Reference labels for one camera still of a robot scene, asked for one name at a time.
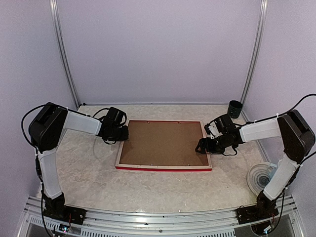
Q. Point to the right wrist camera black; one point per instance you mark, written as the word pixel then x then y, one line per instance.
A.
pixel 211 130

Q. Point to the left aluminium corner post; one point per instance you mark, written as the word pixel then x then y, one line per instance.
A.
pixel 62 51

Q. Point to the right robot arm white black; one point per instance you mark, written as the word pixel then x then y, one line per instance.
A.
pixel 288 132

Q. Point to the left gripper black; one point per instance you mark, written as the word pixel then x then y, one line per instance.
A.
pixel 125 135

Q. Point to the wooden photo frame red edge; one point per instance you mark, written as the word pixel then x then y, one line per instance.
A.
pixel 163 168

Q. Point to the aluminium corner post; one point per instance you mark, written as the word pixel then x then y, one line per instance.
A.
pixel 255 50
pixel 62 51

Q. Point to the dark green cup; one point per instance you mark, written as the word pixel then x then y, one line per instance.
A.
pixel 234 109

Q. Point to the right aluminium corner post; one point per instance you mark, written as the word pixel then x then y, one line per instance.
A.
pixel 255 50

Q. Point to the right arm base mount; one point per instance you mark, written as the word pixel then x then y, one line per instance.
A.
pixel 253 213

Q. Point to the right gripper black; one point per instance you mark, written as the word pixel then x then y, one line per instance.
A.
pixel 202 142

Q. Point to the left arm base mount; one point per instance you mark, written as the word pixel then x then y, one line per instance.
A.
pixel 69 214

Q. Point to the aluminium front rail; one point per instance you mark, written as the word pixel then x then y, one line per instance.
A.
pixel 102 223

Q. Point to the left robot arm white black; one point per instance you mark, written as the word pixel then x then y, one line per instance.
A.
pixel 53 121

